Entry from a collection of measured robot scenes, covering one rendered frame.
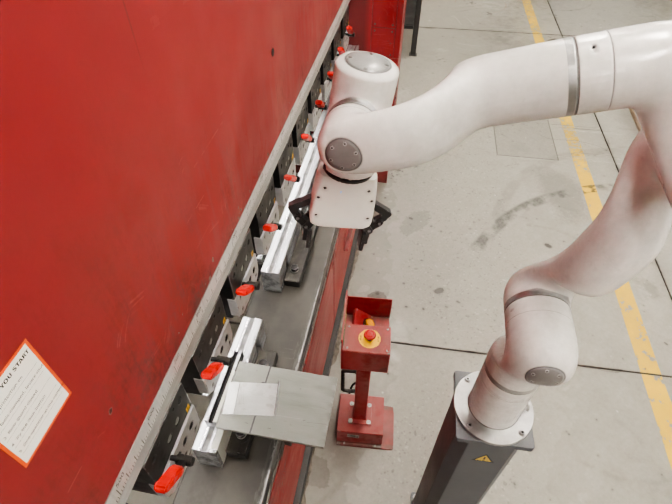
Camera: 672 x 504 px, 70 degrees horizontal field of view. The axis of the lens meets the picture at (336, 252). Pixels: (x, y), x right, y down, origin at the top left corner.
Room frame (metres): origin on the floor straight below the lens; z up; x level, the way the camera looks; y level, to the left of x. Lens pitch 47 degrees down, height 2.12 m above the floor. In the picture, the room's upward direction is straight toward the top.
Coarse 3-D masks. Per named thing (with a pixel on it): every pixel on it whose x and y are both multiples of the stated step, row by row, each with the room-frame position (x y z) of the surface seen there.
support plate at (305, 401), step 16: (240, 368) 0.63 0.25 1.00; (256, 368) 0.63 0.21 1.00; (272, 368) 0.63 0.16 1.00; (288, 384) 0.59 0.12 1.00; (304, 384) 0.59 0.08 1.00; (320, 384) 0.59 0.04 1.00; (336, 384) 0.59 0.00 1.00; (288, 400) 0.54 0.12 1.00; (304, 400) 0.54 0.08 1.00; (320, 400) 0.54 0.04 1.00; (224, 416) 0.50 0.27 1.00; (240, 416) 0.50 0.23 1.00; (256, 416) 0.50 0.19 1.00; (272, 416) 0.50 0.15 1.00; (288, 416) 0.50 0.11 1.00; (304, 416) 0.50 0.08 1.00; (320, 416) 0.50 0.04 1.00; (240, 432) 0.47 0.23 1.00; (256, 432) 0.46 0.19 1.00; (272, 432) 0.46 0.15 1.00; (288, 432) 0.46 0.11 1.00; (304, 432) 0.46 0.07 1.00; (320, 432) 0.46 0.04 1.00
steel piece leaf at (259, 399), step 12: (240, 384) 0.59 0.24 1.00; (252, 384) 0.59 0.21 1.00; (264, 384) 0.59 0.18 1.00; (276, 384) 0.59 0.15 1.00; (240, 396) 0.55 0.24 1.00; (252, 396) 0.55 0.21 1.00; (264, 396) 0.55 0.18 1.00; (276, 396) 0.54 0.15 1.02; (240, 408) 0.52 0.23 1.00; (252, 408) 0.52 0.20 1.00; (264, 408) 0.52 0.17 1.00; (276, 408) 0.52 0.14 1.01
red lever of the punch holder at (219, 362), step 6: (216, 360) 0.50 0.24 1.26; (222, 360) 0.50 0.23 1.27; (228, 360) 0.50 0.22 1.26; (210, 366) 0.47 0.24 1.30; (216, 366) 0.47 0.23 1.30; (222, 366) 0.48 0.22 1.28; (204, 372) 0.45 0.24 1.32; (210, 372) 0.45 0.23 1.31; (216, 372) 0.46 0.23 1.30; (204, 378) 0.44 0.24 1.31; (210, 378) 0.44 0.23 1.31
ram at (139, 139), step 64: (0, 0) 0.42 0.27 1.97; (64, 0) 0.49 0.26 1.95; (128, 0) 0.60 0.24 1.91; (192, 0) 0.76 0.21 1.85; (256, 0) 1.03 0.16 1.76; (320, 0) 1.63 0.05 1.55; (0, 64) 0.39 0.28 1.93; (64, 64) 0.46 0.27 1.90; (128, 64) 0.56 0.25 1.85; (192, 64) 0.71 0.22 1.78; (256, 64) 0.99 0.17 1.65; (320, 64) 1.61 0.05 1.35; (0, 128) 0.36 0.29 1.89; (64, 128) 0.42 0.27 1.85; (128, 128) 0.52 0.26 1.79; (192, 128) 0.67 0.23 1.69; (256, 128) 0.94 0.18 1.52; (0, 192) 0.32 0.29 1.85; (64, 192) 0.38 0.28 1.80; (128, 192) 0.47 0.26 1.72; (192, 192) 0.62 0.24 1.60; (0, 256) 0.29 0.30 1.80; (64, 256) 0.35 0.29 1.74; (128, 256) 0.43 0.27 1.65; (192, 256) 0.56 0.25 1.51; (0, 320) 0.25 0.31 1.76; (64, 320) 0.30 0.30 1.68; (128, 320) 0.38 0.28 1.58; (128, 384) 0.33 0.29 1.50; (64, 448) 0.21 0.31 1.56; (128, 448) 0.27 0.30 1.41
